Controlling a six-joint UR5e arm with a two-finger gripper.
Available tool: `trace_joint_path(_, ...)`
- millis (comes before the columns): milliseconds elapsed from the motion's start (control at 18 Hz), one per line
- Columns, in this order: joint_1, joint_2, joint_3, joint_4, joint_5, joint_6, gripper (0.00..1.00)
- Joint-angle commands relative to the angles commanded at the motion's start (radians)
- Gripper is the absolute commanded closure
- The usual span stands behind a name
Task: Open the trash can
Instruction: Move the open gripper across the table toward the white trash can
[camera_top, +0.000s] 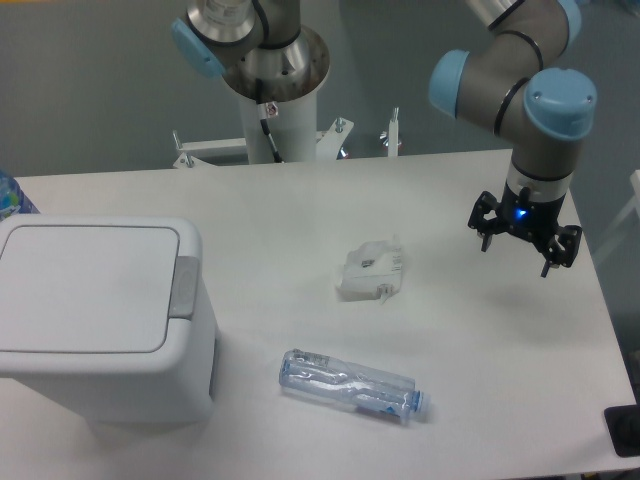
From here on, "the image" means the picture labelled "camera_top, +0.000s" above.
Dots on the black device at table corner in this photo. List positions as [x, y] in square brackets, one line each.
[623, 427]

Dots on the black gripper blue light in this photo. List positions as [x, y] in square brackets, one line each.
[529, 220]

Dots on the white frame at right edge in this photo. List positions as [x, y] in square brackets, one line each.
[620, 227]

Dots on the crushed clear plastic bottle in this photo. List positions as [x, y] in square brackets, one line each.
[323, 377]

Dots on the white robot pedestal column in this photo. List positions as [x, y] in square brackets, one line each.
[292, 75]

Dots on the blue labelled bottle at edge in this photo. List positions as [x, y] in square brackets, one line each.
[13, 199]

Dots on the white push-button trash can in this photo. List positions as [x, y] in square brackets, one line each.
[109, 316]

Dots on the white pedestal base frame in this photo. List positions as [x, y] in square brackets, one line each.
[273, 133]

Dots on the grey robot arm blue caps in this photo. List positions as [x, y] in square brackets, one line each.
[513, 89]

